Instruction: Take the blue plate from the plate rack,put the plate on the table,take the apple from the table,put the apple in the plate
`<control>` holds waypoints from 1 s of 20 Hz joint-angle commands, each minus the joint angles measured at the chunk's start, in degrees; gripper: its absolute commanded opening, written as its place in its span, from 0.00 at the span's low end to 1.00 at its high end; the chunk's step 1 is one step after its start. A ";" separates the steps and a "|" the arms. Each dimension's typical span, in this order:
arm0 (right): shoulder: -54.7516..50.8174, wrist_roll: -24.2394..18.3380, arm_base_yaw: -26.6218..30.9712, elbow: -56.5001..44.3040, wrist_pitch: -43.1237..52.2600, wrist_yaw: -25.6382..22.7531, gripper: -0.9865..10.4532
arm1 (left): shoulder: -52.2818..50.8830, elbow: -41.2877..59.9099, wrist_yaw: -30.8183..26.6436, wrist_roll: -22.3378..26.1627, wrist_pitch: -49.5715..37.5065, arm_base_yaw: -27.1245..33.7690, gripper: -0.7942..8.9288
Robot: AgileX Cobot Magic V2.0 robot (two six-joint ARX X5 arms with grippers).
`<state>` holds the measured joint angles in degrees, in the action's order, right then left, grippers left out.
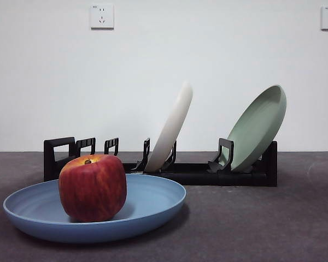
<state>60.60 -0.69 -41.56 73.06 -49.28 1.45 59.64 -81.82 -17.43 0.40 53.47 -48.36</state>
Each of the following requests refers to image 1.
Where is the black plate rack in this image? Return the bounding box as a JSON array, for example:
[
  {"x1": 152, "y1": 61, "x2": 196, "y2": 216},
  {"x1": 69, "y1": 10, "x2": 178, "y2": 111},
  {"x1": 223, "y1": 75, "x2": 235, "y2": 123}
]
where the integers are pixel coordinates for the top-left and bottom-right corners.
[{"x1": 43, "y1": 136, "x2": 278, "y2": 188}]

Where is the white plate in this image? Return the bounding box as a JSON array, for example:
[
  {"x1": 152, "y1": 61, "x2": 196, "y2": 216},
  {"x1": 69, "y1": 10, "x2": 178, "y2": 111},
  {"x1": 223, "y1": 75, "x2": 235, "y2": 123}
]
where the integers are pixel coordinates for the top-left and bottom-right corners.
[{"x1": 143, "y1": 80, "x2": 194, "y2": 173}]

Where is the red apple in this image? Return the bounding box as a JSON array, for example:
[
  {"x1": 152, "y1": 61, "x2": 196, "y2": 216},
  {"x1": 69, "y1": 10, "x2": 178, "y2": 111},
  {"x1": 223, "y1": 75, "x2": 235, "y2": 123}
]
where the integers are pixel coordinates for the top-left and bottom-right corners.
[{"x1": 58, "y1": 153, "x2": 127, "y2": 223}]

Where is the blue plate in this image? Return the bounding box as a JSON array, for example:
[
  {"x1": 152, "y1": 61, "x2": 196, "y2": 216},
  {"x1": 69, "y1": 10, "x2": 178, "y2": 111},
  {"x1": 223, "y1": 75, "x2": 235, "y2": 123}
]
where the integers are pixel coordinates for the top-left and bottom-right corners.
[{"x1": 3, "y1": 174, "x2": 187, "y2": 244}]

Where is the green plate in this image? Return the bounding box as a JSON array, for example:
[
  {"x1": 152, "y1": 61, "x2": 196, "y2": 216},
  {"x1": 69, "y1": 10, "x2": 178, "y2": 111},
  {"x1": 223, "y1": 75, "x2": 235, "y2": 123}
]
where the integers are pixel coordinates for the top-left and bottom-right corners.
[{"x1": 226, "y1": 84, "x2": 288, "y2": 172}]

